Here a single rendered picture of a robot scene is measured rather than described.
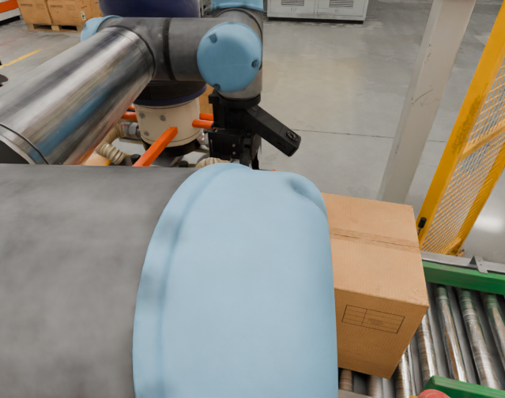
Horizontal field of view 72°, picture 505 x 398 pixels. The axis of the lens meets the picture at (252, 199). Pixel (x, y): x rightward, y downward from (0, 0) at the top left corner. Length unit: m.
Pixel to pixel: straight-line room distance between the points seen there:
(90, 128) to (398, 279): 0.88
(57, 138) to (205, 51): 0.23
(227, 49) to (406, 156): 1.71
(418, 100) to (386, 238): 0.96
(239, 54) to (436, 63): 1.51
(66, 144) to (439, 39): 1.71
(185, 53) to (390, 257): 0.81
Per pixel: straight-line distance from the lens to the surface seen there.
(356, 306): 1.01
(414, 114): 1.95
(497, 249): 2.82
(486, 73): 1.34
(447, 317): 1.54
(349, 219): 1.16
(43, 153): 0.25
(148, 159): 0.82
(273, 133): 0.61
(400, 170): 2.10
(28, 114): 0.26
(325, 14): 8.22
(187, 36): 0.46
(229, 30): 0.43
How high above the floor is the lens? 1.69
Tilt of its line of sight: 39 degrees down
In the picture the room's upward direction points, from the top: straight up
